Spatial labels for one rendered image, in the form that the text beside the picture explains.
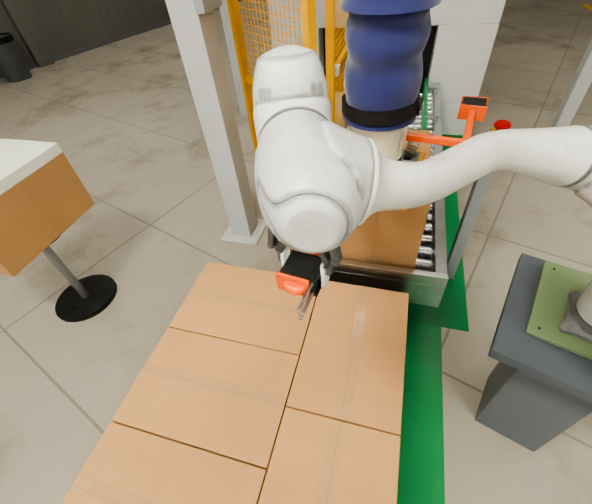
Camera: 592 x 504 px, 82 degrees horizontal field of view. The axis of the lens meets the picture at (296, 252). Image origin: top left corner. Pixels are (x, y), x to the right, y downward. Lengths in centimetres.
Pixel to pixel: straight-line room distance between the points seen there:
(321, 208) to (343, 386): 109
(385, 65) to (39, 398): 232
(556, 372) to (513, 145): 85
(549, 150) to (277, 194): 47
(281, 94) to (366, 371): 111
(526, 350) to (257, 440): 91
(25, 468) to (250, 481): 133
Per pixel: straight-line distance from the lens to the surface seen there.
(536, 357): 132
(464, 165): 49
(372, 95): 101
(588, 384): 135
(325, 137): 37
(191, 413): 139
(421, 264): 173
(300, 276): 68
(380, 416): 132
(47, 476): 224
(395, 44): 97
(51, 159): 223
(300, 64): 46
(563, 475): 207
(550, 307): 144
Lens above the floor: 178
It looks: 45 degrees down
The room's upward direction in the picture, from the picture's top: 7 degrees counter-clockwise
